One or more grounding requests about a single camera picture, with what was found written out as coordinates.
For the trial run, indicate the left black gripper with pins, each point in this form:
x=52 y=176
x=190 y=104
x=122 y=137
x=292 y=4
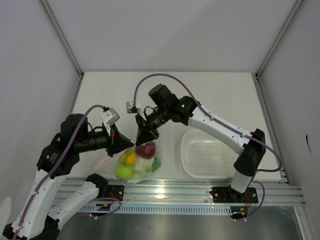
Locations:
x=117 y=142

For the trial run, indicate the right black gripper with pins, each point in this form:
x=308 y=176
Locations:
x=144 y=136

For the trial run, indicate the red apple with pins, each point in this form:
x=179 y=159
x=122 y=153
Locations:
x=147 y=150

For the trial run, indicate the yellow orange mango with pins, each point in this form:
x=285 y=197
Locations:
x=128 y=157

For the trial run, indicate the clear pink zip top bag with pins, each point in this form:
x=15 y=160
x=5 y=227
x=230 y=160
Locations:
x=106 y=167

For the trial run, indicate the pale green cabbage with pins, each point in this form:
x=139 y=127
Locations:
x=143 y=165

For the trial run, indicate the green apple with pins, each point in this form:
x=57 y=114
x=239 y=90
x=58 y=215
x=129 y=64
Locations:
x=124 y=171

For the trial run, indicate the green lettuce leaf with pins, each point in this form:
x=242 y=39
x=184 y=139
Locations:
x=155 y=164

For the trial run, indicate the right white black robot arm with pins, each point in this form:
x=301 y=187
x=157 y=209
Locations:
x=250 y=146

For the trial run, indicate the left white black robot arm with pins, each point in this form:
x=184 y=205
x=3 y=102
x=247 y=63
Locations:
x=37 y=220

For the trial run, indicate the white perforated plastic basket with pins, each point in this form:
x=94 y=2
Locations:
x=205 y=157

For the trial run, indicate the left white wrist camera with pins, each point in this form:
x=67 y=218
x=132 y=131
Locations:
x=109 y=117

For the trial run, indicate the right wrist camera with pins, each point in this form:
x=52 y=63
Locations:
x=135 y=109

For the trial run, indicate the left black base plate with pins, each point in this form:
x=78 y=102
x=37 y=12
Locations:
x=112 y=191

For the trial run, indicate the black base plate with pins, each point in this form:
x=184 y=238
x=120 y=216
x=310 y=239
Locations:
x=112 y=191
x=227 y=195

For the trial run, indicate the aluminium mounting rail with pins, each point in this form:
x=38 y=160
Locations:
x=189 y=192

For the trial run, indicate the white slotted cable duct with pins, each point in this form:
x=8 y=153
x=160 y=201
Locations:
x=158 y=209

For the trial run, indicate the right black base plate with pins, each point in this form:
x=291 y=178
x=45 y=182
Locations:
x=227 y=195

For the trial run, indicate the left aluminium frame post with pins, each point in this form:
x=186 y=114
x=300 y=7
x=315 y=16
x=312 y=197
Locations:
x=50 y=15

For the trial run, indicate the aluminium frame post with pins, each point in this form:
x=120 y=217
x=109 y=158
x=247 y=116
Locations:
x=50 y=15
x=282 y=33

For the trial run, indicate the right aluminium frame post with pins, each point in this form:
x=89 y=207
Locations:
x=282 y=33

